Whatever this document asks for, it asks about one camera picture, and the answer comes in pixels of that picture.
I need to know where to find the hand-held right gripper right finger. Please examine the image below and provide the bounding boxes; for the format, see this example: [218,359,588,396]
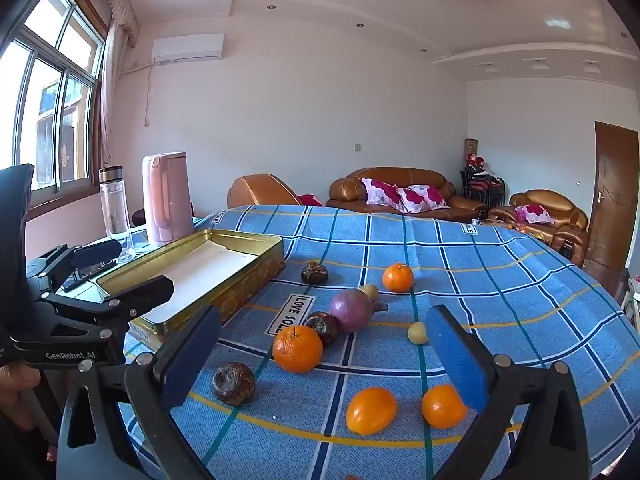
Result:
[425,305,593,480]

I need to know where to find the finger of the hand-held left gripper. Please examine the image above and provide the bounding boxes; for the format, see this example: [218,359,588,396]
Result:
[35,275,175,342]
[27,239,123,293]

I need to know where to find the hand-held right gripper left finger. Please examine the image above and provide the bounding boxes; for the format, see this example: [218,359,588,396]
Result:
[57,304,223,480]

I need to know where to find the orange mandarin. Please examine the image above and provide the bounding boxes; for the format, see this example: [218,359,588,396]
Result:
[346,386,399,436]
[421,384,469,430]
[382,262,415,294]
[272,325,324,374]

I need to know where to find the gold rectangular tin box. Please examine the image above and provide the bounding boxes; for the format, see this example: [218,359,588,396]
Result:
[95,228,286,350]

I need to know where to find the person's left hand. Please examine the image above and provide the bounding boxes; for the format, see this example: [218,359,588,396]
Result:
[0,362,43,431]

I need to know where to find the clear glass water bottle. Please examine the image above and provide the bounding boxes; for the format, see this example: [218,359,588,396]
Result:
[98,165,136,264]

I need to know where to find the blue checked tablecloth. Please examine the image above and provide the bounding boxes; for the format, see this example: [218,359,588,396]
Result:
[120,204,633,480]

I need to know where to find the pink electric kettle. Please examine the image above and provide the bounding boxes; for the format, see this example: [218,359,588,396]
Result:
[142,151,195,247]

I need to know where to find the cluttered coffee table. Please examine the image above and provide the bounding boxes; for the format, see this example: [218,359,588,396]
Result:
[470,217,531,235]

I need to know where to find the brown leather armchair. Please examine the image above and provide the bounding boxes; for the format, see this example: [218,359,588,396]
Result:
[489,189,589,267]
[227,173,303,208]

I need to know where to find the pink floral pillow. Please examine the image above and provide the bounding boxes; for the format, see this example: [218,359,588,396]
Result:
[515,204,555,225]
[396,185,449,213]
[361,178,403,207]

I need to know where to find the pink curtain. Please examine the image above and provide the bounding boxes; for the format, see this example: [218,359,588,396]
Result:
[90,0,141,171]

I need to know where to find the stacked dark chairs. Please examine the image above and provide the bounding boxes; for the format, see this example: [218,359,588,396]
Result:
[460,152,506,206]

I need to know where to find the brown leather three-seat sofa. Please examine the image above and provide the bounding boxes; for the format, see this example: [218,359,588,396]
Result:
[326,167,488,222]

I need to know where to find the brown wooden door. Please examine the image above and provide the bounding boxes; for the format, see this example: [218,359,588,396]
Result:
[585,121,640,281]

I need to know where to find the window with metal frame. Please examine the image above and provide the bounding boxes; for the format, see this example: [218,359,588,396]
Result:
[0,0,108,201]

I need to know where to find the white wall air conditioner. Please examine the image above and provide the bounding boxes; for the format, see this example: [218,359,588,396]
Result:
[151,33,225,65]

